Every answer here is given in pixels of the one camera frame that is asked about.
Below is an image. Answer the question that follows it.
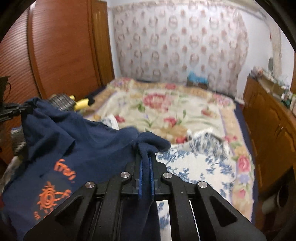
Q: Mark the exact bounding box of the brown wooden cabinet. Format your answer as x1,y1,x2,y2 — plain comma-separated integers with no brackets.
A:
243,77,295,195

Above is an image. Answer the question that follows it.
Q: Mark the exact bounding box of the beige side curtain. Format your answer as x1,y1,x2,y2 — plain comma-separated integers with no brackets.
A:
266,15,282,78

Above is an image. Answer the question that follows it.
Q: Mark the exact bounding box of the small white fan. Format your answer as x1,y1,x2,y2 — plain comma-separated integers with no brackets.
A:
268,57,274,72

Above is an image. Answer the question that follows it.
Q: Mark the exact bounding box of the floral bed blanket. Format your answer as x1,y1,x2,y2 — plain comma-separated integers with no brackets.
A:
82,78,255,219

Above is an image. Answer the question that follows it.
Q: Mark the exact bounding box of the navy blue shirt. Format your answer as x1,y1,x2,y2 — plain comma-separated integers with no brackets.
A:
2,98,171,240

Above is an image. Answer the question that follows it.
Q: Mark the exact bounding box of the black circle patterned cloth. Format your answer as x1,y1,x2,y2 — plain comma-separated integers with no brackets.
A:
47,94,76,111

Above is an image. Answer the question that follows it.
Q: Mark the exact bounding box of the blue floral white quilt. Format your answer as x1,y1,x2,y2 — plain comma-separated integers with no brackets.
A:
103,116,236,240

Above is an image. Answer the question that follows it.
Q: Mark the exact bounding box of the cardboard box on cabinet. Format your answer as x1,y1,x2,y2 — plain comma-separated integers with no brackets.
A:
258,78,283,96

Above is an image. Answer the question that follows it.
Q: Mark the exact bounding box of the yellow plush toy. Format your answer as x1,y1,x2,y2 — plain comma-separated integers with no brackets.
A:
69,95,95,111

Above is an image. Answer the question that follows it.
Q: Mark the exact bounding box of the brown louvered wardrobe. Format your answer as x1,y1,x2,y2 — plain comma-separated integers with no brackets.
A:
0,0,115,165

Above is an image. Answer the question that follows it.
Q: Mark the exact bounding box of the blue box at headboard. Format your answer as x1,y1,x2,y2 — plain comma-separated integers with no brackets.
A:
187,71,208,89

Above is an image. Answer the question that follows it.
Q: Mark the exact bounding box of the circle patterned curtain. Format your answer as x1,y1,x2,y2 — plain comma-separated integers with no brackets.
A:
112,1,248,96

